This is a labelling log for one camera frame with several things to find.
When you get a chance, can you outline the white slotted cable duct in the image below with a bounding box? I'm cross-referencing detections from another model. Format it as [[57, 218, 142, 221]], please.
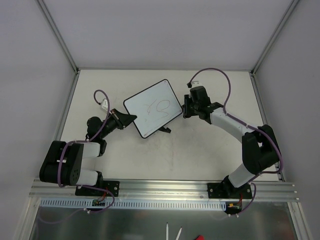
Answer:
[[39, 198, 227, 212]]

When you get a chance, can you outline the white stick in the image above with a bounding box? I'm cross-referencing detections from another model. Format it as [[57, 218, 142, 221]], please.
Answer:
[[165, 222, 169, 240], [175, 227, 183, 240]]

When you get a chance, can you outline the aluminium mounting rail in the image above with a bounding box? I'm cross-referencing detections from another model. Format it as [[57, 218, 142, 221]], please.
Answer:
[[28, 178, 300, 202]]

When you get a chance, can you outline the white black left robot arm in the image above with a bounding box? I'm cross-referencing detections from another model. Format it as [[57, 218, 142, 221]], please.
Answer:
[[39, 108, 137, 195]]

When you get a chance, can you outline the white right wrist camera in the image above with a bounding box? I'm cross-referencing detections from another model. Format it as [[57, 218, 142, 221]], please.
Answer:
[[187, 80, 203, 98]]

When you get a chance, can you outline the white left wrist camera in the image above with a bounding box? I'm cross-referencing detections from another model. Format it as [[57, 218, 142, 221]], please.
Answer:
[[100, 98, 110, 112]]

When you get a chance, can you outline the small black-framed whiteboard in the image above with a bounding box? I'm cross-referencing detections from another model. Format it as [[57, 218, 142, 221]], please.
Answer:
[[123, 79, 183, 139]]

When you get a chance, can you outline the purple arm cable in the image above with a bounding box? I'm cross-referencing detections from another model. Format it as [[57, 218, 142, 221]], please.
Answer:
[[186, 67, 285, 218], [37, 89, 116, 224]]

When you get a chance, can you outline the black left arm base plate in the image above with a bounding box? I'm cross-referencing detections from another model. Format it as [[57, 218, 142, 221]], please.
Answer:
[[75, 180, 120, 198]]

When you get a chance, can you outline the right aluminium frame post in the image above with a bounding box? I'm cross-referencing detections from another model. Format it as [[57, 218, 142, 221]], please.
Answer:
[[250, 0, 300, 76]]

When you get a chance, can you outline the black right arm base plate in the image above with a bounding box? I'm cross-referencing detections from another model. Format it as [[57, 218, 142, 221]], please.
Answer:
[[206, 182, 253, 200]]

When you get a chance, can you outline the white stick right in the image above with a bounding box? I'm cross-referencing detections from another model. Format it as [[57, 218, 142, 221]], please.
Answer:
[[175, 227, 183, 240]]

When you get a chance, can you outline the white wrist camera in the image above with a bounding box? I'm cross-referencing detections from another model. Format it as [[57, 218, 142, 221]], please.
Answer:
[[100, 98, 110, 112], [187, 80, 203, 98]]

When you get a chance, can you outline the red object at bottom edge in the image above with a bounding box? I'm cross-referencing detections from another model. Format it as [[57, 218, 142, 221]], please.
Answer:
[[194, 235, 205, 240]]

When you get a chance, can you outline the white stick left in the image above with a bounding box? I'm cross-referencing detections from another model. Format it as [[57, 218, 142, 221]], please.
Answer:
[[165, 222, 169, 240]]

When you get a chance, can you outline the left aluminium frame post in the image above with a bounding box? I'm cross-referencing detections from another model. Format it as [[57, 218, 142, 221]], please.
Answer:
[[35, 0, 79, 74]]

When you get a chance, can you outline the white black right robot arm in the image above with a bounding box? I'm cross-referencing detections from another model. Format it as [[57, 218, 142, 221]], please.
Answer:
[[182, 83, 283, 198]]

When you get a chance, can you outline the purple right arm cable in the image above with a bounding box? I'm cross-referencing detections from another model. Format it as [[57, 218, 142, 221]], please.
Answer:
[[186, 67, 285, 218]]

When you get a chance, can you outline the aluminium frame post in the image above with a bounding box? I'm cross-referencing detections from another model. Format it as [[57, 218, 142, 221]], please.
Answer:
[[250, 0, 300, 76], [35, 0, 79, 74]]

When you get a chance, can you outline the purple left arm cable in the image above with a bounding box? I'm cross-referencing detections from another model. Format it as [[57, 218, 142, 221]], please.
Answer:
[[37, 89, 116, 224]]

